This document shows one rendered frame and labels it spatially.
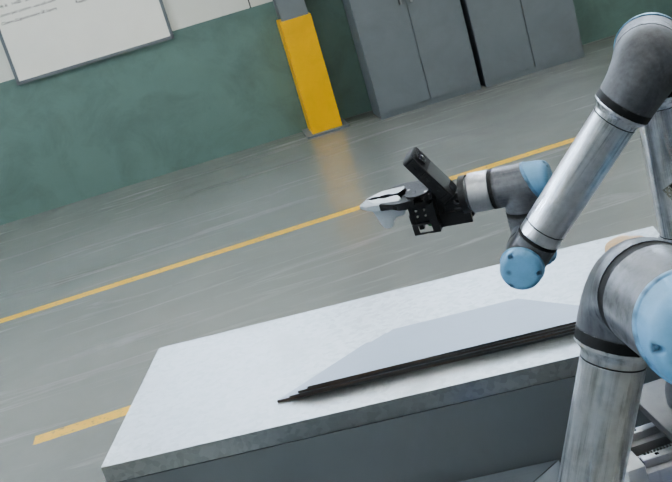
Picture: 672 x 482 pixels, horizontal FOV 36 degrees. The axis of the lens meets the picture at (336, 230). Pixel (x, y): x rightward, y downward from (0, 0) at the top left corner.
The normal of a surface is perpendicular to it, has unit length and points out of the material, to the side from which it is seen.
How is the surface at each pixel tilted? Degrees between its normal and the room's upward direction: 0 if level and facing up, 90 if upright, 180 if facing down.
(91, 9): 90
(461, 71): 90
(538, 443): 90
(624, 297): 56
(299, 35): 90
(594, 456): 81
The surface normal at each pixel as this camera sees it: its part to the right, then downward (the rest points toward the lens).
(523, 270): -0.29, 0.36
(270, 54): 0.15, 0.26
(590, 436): -0.51, 0.15
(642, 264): -0.53, -0.80
